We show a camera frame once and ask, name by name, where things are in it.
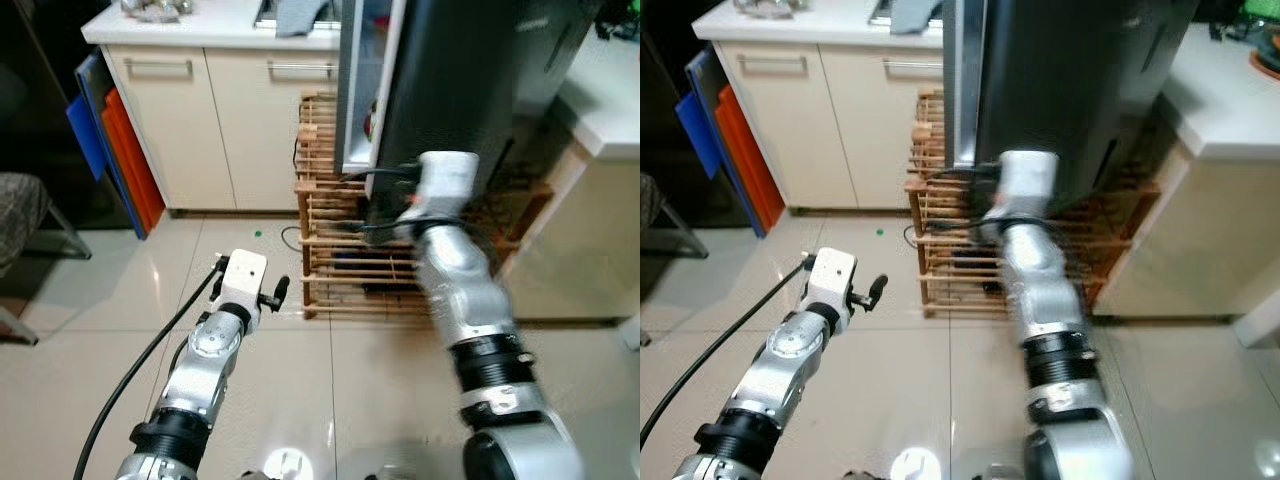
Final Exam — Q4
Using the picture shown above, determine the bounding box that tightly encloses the dark steel fridge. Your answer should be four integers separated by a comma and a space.
335, 0, 609, 236
943, 0, 1201, 236

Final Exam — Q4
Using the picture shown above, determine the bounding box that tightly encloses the wooden slat rack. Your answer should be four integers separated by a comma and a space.
294, 92, 554, 319
905, 88, 1161, 319

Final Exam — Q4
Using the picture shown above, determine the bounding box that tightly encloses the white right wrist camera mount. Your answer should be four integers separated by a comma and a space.
995, 150, 1061, 223
413, 150, 482, 223

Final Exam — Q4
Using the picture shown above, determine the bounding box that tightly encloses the steel bar handle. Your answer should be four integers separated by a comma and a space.
266, 60, 339, 81
123, 57, 193, 79
883, 58, 946, 79
738, 53, 803, 76

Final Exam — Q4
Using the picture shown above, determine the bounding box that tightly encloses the grey board with blue edge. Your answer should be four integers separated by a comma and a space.
74, 50, 153, 241
685, 45, 769, 239

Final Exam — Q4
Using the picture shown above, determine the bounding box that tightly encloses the dark glossy door panel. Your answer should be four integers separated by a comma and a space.
640, 0, 713, 216
0, 0, 101, 226

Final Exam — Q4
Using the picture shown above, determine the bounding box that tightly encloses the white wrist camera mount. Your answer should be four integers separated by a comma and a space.
212, 249, 269, 311
413, 150, 482, 223
995, 150, 1061, 223
803, 247, 859, 309

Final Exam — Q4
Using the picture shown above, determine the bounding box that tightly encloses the small blue board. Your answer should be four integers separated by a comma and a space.
675, 90, 721, 181
66, 93, 109, 183

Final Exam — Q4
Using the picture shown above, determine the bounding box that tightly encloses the beige cabinet with bar handles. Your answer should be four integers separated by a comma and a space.
80, 0, 346, 213
690, 0, 951, 213

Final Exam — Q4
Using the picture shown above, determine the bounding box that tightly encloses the stainless steel hob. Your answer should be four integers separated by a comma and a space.
868, 0, 951, 29
252, 0, 346, 31

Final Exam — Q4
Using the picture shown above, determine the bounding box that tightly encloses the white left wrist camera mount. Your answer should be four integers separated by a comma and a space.
212, 249, 269, 311
803, 247, 859, 309

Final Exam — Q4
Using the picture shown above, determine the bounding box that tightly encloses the orange plastic board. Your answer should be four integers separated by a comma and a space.
100, 87, 167, 234
713, 83, 786, 231

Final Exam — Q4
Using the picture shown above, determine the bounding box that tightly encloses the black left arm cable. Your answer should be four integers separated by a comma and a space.
640, 255, 816, 451
73, 258, 229, 480

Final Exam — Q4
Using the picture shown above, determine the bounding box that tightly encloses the plaid cushion chair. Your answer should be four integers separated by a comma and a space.
640, 172, 701, 261
0, 170, 93, 348

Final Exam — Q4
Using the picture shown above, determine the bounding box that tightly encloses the grey cloth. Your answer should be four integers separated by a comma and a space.
274, 0, 333, 39
888, 0, 946, 36

